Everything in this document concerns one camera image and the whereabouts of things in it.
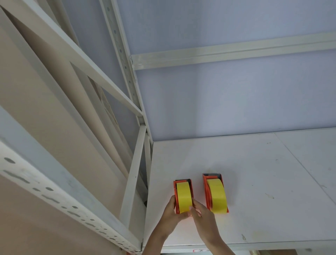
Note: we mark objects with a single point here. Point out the yellow tape roll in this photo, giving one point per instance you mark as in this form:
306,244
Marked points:
217,195
184,197

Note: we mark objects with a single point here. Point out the person's left forearm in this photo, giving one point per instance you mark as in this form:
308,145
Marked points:
154,241

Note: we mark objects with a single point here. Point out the white metal shelving rack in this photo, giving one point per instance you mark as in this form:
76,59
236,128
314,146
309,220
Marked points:
78,60

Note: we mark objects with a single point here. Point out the person's left hand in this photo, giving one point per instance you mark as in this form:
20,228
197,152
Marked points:
170,216

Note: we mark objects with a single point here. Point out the person's right forearm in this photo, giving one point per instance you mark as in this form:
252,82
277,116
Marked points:
220,245

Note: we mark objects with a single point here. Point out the person's right hand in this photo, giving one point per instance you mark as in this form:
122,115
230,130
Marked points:
206,223

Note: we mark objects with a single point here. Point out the orange tape dispenser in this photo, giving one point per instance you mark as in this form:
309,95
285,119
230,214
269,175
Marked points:
205,191
175,193

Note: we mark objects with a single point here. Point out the person's left thumb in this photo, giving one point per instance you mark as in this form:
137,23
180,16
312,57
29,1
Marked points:
172,202

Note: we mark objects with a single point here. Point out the person's right thumb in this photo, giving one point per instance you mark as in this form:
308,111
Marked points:
193,212

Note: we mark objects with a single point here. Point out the white shelf board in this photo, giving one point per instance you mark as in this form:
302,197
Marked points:
223,99
275,178

